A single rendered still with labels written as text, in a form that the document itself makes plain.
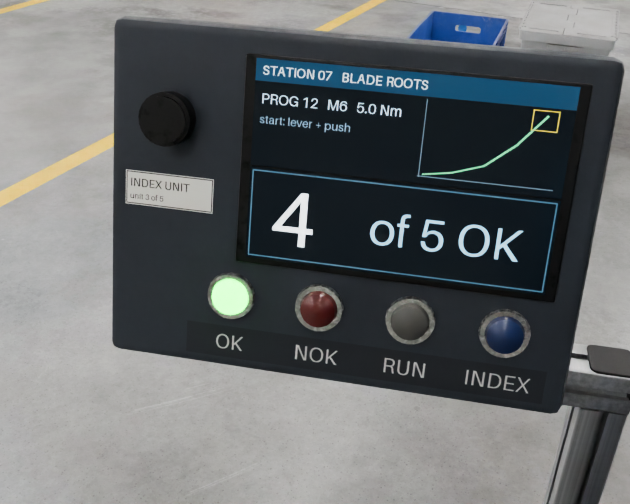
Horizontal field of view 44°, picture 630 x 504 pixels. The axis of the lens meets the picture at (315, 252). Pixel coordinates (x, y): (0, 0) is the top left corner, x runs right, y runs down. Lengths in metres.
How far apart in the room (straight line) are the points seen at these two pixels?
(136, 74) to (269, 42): 0.07
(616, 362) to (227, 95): 0.29
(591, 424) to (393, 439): 1.44
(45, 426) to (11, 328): 0.44
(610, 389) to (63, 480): 1.53
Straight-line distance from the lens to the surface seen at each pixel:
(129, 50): 0.43
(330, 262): 0.42
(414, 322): 0.42
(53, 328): 2.37
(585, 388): 0.54
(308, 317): 0.42
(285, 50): 0.41
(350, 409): 2.03
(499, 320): 0.42
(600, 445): 0.56
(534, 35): 3.64
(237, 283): 0.43
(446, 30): 4.30
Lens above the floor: 1.36
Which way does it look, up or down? 31 degrees down
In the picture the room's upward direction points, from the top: 2 degrees clockwise
